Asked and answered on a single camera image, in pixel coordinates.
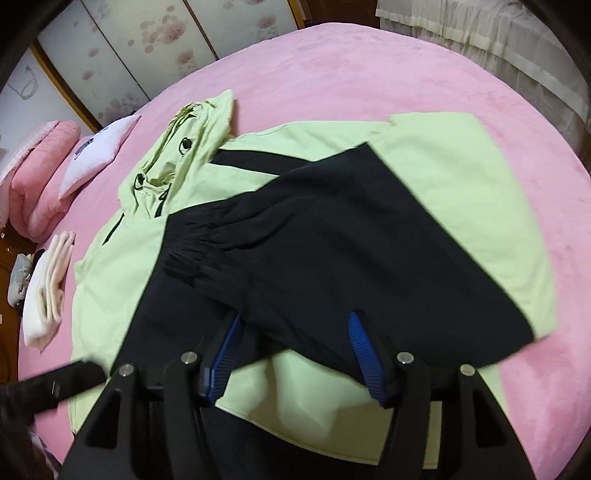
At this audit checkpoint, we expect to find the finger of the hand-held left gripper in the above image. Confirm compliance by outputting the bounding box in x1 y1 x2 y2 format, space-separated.
21 359 110 415

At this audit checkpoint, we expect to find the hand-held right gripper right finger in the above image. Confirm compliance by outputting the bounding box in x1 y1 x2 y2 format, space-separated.
347 311 523 480

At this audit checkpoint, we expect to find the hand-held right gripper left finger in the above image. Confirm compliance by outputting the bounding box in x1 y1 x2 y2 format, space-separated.
60 313 246 480

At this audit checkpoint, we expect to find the green and black jacket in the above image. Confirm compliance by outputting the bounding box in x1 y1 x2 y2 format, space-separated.
68 90 558 475

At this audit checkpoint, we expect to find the folded white towel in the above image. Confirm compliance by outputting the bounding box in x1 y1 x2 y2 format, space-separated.
23 250 62 354

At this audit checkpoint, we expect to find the grey crumpled cloth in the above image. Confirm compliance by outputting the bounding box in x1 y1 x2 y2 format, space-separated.
6 252 36 308

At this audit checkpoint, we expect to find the pink folded quilt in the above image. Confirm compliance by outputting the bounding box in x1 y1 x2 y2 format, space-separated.
0 119 82 241

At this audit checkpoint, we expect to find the white printed pillow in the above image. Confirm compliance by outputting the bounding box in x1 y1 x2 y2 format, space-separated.
60 114 142 200

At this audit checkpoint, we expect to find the pink bed blanket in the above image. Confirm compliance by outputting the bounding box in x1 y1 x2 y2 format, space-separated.
17 21 591 480

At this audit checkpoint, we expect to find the floral sliding door wardrobe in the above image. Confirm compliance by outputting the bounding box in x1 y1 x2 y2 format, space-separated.
33 0 380 133

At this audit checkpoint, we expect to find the cream curtain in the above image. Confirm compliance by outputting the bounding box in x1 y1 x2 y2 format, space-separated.
374 0 591 178

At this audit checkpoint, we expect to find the white wall cable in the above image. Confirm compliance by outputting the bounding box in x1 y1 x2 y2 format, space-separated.
8 64 38 100

